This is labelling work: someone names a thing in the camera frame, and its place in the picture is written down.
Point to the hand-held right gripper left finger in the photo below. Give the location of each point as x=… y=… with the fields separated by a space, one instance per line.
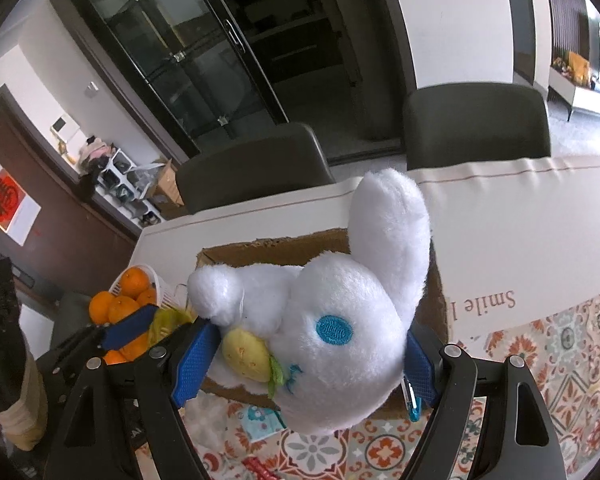
x=195 y=365

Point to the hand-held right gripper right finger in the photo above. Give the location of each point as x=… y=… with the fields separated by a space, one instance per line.
x=421 y=372

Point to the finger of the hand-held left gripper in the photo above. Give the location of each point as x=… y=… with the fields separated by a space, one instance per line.
x=127 y=330

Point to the yellow green wrapper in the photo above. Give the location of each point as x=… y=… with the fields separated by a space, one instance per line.
x=167 y=322

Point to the brown cardboard box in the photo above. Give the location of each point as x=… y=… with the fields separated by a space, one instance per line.
x=435 y=305

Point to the white plush toy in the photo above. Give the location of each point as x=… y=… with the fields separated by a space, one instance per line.
x=340 y=300

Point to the person's left forearm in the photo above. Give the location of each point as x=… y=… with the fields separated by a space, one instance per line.
x=25 y=410

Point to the pile of oranges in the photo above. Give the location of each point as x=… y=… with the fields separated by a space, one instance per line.
x=122 y=307

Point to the grey dining chair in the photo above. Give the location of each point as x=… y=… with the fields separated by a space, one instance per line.
x=250 y=170
x=75 y=317
x=475 y=125

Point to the white fruit basket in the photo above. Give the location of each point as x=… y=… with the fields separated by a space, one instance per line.
x=165 y=290

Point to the clear plastic bag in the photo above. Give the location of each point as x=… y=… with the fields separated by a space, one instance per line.
x=210 y=420

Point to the teal tissue packet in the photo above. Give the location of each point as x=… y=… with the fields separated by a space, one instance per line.
x=261 y=422

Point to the pink ribbon bow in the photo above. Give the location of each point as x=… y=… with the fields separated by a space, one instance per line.
x=260 y=469

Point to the white shoe rack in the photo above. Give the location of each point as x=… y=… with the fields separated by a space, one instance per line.
x=127 y=190

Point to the brown wooden door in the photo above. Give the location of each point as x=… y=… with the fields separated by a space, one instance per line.
x=55 y=195

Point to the red and white poster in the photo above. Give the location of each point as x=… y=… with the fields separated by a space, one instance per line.
x=7 y=200

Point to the pile of clothes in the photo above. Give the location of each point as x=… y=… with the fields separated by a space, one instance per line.
x=97 y=152

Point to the white intercom panel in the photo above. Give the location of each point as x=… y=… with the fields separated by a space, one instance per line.
x=65 y=128

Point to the dark glass sliding door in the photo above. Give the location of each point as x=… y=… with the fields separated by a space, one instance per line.
x=180 y=60

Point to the white low cabinet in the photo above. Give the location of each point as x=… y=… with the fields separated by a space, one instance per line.
x=587 y=97

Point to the dark interior door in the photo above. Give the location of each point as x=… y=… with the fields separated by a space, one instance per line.
x=520 y=20

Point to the white light switch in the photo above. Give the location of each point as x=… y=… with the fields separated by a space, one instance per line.
x=91 y=89

